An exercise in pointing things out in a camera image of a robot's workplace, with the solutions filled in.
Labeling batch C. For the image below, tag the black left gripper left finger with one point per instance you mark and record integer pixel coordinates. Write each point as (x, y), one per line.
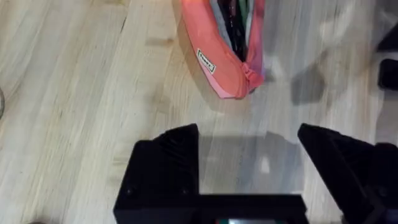
(168, 168)

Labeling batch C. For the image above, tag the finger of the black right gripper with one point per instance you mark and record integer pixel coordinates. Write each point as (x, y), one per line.
(390, 42)
(389, 74)

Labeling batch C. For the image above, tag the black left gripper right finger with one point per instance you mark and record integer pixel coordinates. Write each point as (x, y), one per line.
(357, 174)

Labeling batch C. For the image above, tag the pink zip bag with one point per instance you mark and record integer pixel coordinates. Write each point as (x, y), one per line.
(224, 53)

